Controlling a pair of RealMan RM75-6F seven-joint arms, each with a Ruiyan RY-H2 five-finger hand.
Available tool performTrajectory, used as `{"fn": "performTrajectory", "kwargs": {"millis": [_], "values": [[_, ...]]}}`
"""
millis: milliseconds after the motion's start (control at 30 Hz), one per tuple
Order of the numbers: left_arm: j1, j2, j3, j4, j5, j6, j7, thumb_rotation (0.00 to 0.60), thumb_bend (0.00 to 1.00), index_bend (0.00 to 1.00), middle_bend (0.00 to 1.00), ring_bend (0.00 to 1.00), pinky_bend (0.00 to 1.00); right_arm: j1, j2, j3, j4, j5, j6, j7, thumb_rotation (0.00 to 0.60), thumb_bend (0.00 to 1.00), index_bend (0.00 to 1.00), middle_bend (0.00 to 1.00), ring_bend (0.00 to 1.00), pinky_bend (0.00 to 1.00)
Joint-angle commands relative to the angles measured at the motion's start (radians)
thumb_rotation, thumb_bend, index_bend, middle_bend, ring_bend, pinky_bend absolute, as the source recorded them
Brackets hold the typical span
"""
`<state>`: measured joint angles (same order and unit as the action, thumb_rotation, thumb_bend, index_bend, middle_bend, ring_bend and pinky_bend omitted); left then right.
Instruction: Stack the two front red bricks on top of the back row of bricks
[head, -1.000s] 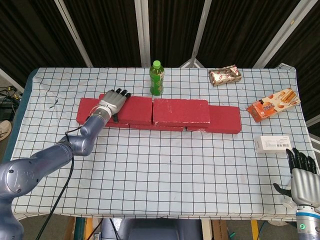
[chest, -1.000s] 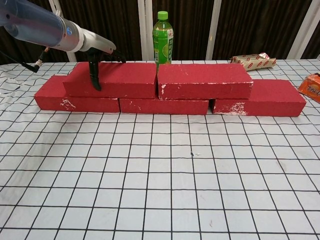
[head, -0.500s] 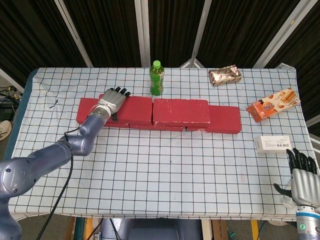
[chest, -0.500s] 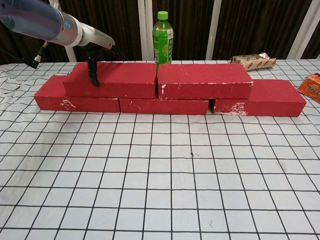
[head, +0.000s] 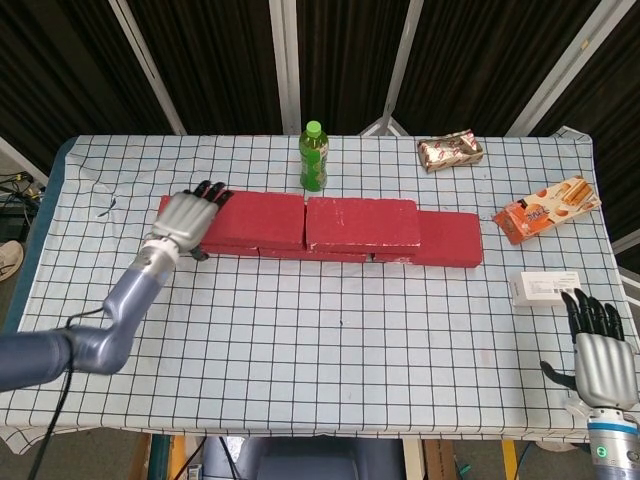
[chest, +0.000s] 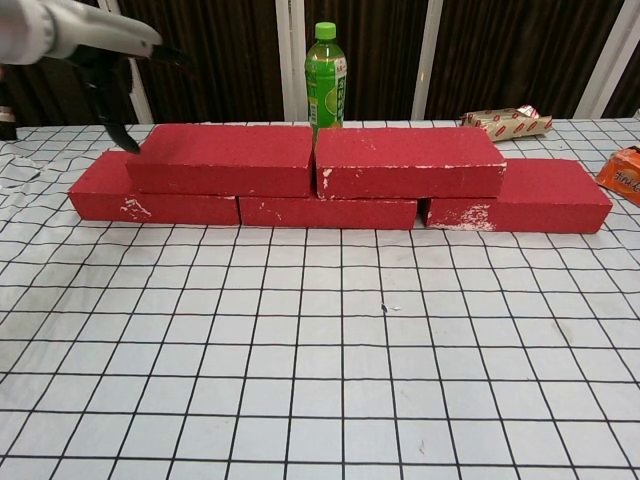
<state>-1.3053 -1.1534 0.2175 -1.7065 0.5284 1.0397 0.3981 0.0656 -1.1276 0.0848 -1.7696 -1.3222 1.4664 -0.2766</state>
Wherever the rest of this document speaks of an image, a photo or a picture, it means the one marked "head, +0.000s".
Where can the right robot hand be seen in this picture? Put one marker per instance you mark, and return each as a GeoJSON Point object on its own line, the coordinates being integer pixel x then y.
{"type": "Point", "coordinates": [602, 365]}

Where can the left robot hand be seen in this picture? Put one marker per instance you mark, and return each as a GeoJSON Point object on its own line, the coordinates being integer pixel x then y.
{"type": "Point", "coordinates": [185, 217]}

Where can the red foam brick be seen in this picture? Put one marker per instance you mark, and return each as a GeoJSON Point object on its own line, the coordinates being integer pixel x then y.
{"type": "Point", "coordinates": [230, 248]}
{"type": "Point", "coordinates": [260, 220]}
{"type": "Point", "coordinates": [320, 255]}
{"type": "Point", "coordinates": [365, 220]}
{"type": "Point", "coordinates": [450, 240]}

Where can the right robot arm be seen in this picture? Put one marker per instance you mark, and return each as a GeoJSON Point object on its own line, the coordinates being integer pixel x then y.
{"type": "Point", "coordinates": [615, 445]}

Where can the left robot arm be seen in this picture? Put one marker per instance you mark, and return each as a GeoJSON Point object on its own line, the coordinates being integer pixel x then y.
{"type": "Point", "coordinates": [115, 320]}

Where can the dark robot base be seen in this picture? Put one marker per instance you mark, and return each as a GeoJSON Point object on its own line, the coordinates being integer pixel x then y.
{"type": "Point", "coordinates": [300, 460]}

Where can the white cardboard box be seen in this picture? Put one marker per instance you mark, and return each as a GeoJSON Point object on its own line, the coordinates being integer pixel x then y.
{"type": "Point", "coordinates": [545, 287]}

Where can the green tea bottle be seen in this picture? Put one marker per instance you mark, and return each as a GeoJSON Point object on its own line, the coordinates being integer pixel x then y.
{"type": "Point", "coordinates": [314, 160]}

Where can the orange biscuit box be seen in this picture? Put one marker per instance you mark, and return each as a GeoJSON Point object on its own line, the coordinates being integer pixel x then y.
{"type": "Point", "coordinates": [545, 210]}

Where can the white shoe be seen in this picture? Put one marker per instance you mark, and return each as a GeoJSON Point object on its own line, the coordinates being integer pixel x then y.
{"type": "Point", "coordinates": [10, 260]}

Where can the white black checkered tablecloth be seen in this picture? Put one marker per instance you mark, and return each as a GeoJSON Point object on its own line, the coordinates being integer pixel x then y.
{"type": "Point", "coordinates": [325, 350]}

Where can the gold red snack packet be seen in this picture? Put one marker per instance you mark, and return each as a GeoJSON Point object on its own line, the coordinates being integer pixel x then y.
{"type": "Point", "coordinates": [450, 152]}

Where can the white frame post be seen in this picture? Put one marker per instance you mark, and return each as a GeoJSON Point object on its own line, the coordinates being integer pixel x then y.
{"type": "Point", "coordinates": [560, 70]}
{"type": "Point", "coordinates": [286, 65]}
{"type": "Point", "coordinates": [150, 70]}
{"type": "Point", "coordinates": [405, 60]}

